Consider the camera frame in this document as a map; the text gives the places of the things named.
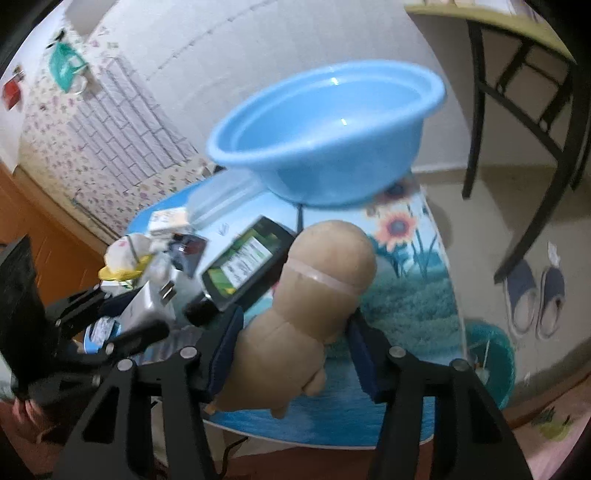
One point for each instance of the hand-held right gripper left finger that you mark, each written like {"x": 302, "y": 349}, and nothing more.
{"x": 226, "y": 350}

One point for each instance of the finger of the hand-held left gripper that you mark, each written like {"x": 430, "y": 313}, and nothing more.
{"x": 87, "y": 302}
{"x": 138, "y": 334}

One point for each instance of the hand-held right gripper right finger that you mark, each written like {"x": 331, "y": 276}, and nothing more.
{"x": 364, "y": 355}

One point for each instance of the white charger plug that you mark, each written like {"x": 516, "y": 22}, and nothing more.
{"x": 147, "y": 304}

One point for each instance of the white doll with yellow hair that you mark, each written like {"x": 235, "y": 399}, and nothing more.
{"x": 124, "y": 251}

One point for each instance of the black box with green label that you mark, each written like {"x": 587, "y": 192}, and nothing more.
{"x": 244, "y": 263}

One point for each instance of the dark printed packet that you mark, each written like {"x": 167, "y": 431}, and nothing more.
{"x": 189, "y": 249}

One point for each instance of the brown plush toy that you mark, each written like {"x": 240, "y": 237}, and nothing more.
{"x": 323, "y": 258}

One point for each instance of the small white carton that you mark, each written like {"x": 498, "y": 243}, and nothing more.
{"x": 168, "y": 219}

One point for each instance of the light blue plastic basin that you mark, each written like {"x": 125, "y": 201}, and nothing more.
{"x": 323, "y": 129}

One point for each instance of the person's left hand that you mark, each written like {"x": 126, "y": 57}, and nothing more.
{"x": 32, "y": 415}

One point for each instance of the blue white packet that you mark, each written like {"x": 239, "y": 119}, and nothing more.
{"x": 101, "y": 332}

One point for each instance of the low table with printed top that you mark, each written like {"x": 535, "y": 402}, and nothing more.
{"x": 406, "y": 295}

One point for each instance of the orange wooden door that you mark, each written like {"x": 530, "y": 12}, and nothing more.
{"x": 46, "y": 240}

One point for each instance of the teal trash bin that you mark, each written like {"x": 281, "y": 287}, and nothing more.
{"x": 496, "y": 350}

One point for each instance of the pink blanket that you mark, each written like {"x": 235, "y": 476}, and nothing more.
{"x": 545, "y": 457}

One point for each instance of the green plastic bag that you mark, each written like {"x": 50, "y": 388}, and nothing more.
{"x": 67, "y": 64}

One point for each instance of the wooden desk with black legs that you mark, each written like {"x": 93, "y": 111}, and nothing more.
{"x": 478, "y": 92}

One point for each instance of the red wall box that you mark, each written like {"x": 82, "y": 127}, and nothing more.
{"x": 11, "y": 92}

